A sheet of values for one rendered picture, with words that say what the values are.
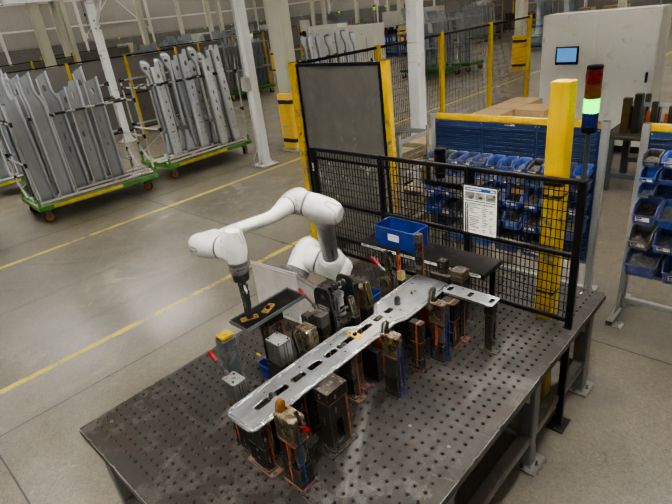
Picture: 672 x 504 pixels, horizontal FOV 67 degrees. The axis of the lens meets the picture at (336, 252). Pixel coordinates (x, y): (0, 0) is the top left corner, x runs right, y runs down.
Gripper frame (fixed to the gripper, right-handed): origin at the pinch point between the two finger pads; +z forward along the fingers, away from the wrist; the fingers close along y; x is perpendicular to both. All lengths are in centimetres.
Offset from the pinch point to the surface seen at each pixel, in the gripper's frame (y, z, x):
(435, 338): 22, 37, 88
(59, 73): -1214, -57, -112
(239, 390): 30.1, 18.1, -15.6
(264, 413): 47, 20, -10
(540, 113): -271, 18, 444
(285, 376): 29.5, 20.1, 5.0
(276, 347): 20.6, 10.3, 5.4
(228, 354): 10.4, 12.5, -14.4
